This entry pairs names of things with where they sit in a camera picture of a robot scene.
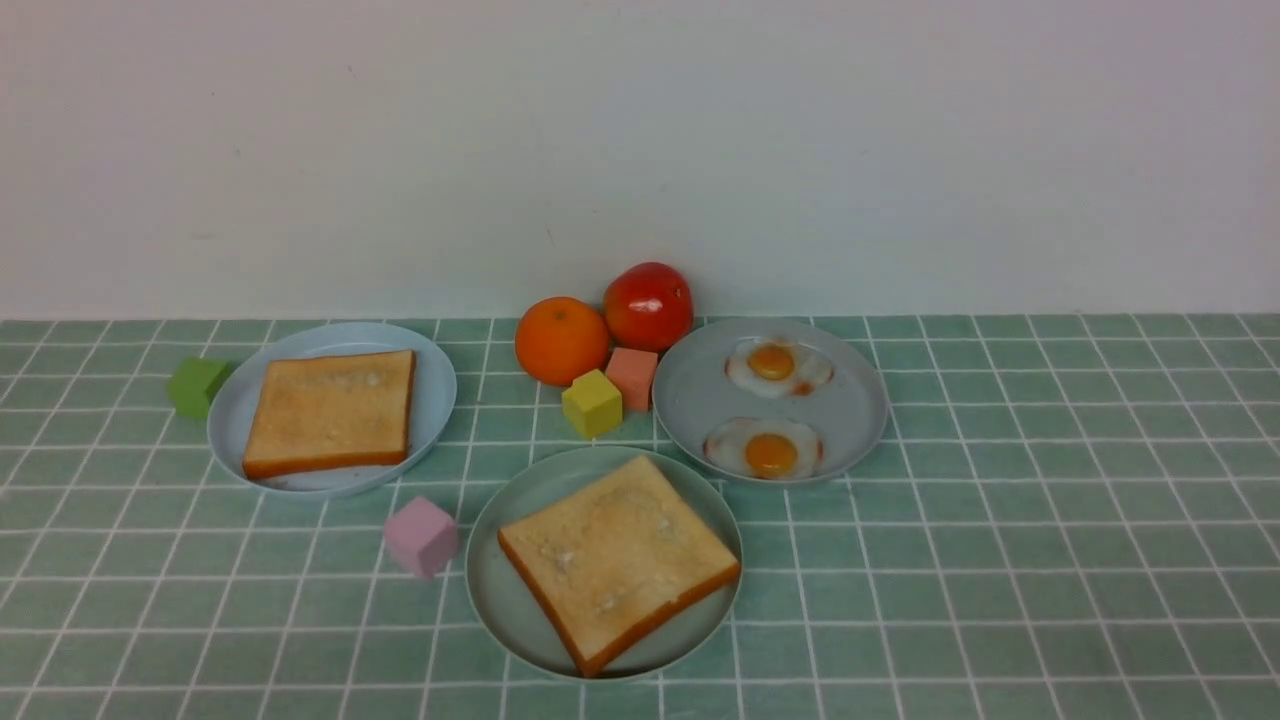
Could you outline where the front fried egg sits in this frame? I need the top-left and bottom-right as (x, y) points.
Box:
(701, 416), (826, 480)

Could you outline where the back fried egg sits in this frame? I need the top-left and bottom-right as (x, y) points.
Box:
(724, 338), (835, 398)

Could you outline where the green empty centre plate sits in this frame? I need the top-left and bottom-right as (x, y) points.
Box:
(465, 445), (744, 683)

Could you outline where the grey egg plate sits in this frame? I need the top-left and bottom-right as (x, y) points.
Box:
(652, 316), (890, 483)

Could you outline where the red tomato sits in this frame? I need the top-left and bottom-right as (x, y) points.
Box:
(603, 263), (695, 354)

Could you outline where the light blue bread plate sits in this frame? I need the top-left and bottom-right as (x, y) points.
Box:
(206, 322), (458, 498)

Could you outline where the orange fruit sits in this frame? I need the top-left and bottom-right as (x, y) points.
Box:
(515, 296), (611, 387)

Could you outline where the toast slice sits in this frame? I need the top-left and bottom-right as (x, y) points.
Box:
(497, 454), (742, 679)
(241, 348), (417, 482)

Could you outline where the fried egg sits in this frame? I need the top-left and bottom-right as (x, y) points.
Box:
(701, 416), (826, 480)
(724, 338), (835, 398)

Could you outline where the salmon cube block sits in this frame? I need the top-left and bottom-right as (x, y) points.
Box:
(605, 347), (659, 413)

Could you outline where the pink cube block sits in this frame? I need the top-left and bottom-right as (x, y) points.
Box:
(383, 496), (460, 580)

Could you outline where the yellow cube block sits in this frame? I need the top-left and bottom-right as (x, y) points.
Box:
(561, 369), (625, 439)

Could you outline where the green cube block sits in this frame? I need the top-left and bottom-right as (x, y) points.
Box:
(166, 357), (233, 421)

